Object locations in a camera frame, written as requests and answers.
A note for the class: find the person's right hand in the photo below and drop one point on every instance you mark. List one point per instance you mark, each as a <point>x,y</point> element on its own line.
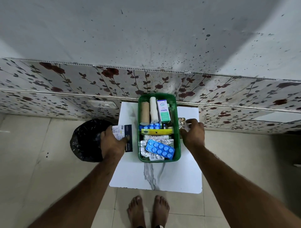
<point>194,135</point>

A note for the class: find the person's left hand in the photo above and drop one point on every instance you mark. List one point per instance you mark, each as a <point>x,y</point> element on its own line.
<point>111,146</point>

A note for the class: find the person's right thumb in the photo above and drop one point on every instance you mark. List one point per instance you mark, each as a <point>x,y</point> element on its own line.
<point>183,134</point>

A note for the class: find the person's left thumb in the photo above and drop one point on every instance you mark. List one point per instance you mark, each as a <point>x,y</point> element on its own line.
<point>124,140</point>

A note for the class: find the white and navy medicine box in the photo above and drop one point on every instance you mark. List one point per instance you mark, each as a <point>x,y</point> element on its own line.
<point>124,131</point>

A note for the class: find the silver foil blister strip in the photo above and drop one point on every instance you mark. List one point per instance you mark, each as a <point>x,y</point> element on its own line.
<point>182,122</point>

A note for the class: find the person's left forearm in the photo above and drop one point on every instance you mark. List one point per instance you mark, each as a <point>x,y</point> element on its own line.
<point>87,190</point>

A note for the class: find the person's right forearm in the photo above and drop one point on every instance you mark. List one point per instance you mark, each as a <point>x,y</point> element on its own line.
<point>235,188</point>

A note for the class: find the green plastic basket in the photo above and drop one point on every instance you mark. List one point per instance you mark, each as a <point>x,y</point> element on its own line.
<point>176,145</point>

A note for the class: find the dark glass medicine bottle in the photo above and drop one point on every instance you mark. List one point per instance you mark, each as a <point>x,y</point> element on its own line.
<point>171,125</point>

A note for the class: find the pile of silver blister strips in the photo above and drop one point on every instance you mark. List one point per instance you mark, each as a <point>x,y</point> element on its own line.
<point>142,149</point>

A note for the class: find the large blue tablet blister pack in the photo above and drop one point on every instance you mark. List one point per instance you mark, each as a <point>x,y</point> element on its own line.
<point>160,149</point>

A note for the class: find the yellow ointment tube box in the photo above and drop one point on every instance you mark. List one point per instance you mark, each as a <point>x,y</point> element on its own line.
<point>155,132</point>

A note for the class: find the small blue tablet strip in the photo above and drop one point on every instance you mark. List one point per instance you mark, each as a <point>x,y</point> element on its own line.
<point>150,127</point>

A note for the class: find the white and green medicine box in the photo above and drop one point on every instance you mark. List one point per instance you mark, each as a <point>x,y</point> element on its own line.
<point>163,111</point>

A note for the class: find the tan bandage roll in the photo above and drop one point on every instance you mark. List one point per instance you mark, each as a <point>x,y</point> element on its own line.
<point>145,112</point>

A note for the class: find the white bandage roll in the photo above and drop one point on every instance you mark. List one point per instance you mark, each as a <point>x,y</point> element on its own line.
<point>154,110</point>

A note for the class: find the black bin bag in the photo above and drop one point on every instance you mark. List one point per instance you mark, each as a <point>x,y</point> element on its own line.
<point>85,141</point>

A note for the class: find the person's left foot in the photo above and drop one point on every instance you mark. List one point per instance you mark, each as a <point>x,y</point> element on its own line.
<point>136,211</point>

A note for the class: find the person's foot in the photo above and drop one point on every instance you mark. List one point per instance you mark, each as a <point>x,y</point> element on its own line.
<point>136,211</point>
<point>160,211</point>

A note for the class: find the person's right foot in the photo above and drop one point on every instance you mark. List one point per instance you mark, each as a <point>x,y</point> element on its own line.
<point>160,211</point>

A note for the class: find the white wall switch plate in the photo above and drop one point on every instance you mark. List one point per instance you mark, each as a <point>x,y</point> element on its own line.
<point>102,104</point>

